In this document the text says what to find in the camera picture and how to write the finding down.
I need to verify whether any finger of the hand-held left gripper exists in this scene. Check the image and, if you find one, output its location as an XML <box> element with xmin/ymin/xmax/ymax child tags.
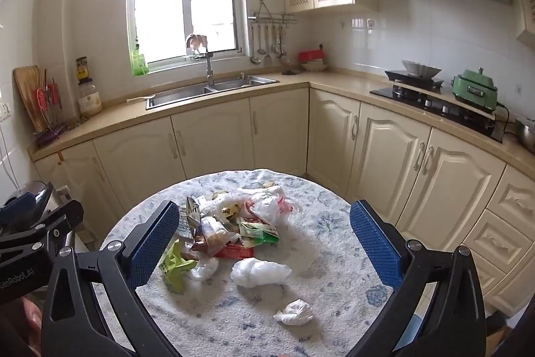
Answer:
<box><xmin>0</xmin><ymin>192</ymin><xmax>37</xmax><ymax>216</ymax></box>
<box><xmin>0</xmin><ymin>199</ymin><xmax>84</xmax><ymax>270</ymax></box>

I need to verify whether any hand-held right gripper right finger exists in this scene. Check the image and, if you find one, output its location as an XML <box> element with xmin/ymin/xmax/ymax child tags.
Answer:
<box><xmin>349</xmin><ymin>199</ymin><xmax>488</xmax><ymax>357</ymax></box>

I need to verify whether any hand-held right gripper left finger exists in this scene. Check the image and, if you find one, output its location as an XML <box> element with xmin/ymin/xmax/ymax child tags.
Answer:
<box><xmin>40</xmin><ymin>199</ymin><xmax>181</xmax><ymax>357</ymax></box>

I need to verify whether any person's left hand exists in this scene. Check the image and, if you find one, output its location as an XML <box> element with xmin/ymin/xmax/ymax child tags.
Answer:
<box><xmin>21</xmin><ymin>296</ymin><xmax>44</xmax><ymax>341</ymax></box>

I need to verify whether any silver black appliance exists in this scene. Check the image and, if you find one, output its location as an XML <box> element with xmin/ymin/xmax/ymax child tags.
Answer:
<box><xmin>14</xmin><ymin>181</ymin><xmax>56</xmax><ymax>213</ymax></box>

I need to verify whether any green snack wrapper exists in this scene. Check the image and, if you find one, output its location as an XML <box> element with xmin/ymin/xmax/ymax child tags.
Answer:
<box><xmin>159</xmin><ymin>240</ymin><xmax>198</xmax><ymax>293</ymax></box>

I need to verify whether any striped black white wrapper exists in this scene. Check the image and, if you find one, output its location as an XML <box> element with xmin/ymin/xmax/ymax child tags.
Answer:
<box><xmin>178</xmin><ymin>197</ymin><xmax>203</xmax><ymax>236</ymax></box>

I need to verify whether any round patterned table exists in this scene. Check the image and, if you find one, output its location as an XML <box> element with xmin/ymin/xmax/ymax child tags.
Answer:
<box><xmin>93</xmin><ymin>169</ymin><xmax>412</xmax><ymax>357</ymax></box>

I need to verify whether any small clear plastic wrap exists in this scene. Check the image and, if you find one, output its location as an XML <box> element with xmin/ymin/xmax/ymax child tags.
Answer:
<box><xmin>188</xmin><ymin>257</ymin><xmax>220</xmax><ymax>282</ymax></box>

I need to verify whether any brown snack wrapper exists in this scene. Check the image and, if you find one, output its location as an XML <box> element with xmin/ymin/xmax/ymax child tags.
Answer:
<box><xmin>192</xmin><ymin>217</ymin><xmax>235</xmax><ymax>257</ymax></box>

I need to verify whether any yellow printed clear bag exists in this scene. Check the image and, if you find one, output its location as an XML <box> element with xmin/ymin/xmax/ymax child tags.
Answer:
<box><xmin>205</xmin><ymin>194</ymin><xmax>247</xmax><ymax>224</ymax></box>

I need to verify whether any cream base cabinet with drawers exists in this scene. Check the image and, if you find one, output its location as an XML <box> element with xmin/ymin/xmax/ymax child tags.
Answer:
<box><xmin>307</xmin><ymin>87</ymin><xmax>535</xmax><ymax>316</ymax></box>

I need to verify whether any green red packet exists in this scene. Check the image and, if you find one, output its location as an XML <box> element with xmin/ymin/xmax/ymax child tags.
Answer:
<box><xmin>238</xmin><ymin>217</ymin><xmax>280</xmax><ymax>247</ymax></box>

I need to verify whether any crumpled white tissue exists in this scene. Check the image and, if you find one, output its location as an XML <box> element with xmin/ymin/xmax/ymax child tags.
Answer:
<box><xmin>274</xmin><ymin>299</ymin><xmax>314</xmax><ymax>326</ymax></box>

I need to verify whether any wooden cutting board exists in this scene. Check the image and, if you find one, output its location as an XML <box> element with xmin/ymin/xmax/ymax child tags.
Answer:
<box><xmin>12</xmin><ymin>65</ymin><xmax>51</xmax><ymax>132</ymax></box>

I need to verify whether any crumpled white plastic bag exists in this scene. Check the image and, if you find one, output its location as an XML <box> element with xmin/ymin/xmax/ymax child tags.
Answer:
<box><xmin>230</xmin><ymin>259</ymin><xmax>292</xmax><ymax>290</ymax></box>

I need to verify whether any clear plastic bag red print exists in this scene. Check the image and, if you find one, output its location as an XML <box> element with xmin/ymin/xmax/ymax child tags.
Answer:
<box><xmin>238</xmin><ymin>183</ymin><xmax>302</xmax><ymax>234</ymax></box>

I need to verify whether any glass jar black lid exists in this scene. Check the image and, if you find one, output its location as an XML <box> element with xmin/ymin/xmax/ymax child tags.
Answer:
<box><xmin>78</xmin><ymin>78</ymin><xmax>103</xmax><ymax>118</ymax></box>

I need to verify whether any black gas hob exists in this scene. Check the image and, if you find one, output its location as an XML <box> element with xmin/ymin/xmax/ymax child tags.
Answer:
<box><xmin>370</xmin><ymin>86</ymin><xmax>504</xmax><ymax>142</ymax></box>

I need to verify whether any steel double sink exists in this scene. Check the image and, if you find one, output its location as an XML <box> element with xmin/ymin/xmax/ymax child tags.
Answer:
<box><xmin>145</xmin><ymin>75</ymin><xmax>281</xmax><ymax>110</ymax></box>

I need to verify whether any green plastic bottle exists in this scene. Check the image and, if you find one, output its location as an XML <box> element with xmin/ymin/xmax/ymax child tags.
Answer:
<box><xmin>131</xmin><ymin>48</ymin><xmax>149</xmax><ymax>77</ymax></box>

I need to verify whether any green electric cooker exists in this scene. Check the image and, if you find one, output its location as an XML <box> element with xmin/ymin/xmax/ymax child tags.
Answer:
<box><xmin>451</xmin><ymin>68</ymin><xmax>499</xmax><ymax>113</ymax></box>

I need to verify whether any steel faucet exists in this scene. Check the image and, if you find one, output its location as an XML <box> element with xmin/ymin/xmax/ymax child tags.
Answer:
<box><xmin>203</xmin><ymin>52</ymin><xmax>216</xmax><ymax>87</ymax></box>

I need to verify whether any red white kettle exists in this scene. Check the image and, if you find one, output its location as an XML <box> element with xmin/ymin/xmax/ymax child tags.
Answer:
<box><xmin>298</xmin><ymin>50</ymin><xmax>326</xmax><ymax>64</ymax></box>

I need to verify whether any brown rag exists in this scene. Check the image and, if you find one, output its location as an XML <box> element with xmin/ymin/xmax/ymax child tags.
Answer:
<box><xmin>186</xmin><ymin>33</ymin><xmax>210</xmax><ymax>59</ymax></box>

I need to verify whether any long steel ladle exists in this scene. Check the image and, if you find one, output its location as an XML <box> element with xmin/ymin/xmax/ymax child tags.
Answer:
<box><xmin>250</xmin><ymin>24</ymin><xmax>262</xmax><ymax>65</ymax></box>

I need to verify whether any black power cable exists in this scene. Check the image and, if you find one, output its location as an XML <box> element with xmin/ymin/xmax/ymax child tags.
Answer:
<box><xmin>495</xmin><ymin>102</ymin><xmax>517</xmax><ymax>134</ymax></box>

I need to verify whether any steel utensil rail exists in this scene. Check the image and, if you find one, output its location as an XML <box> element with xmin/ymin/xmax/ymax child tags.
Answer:
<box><xmin>247</xmin><ymin>0</ymin><xmax>298</xmax><ymax>24</ymax></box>

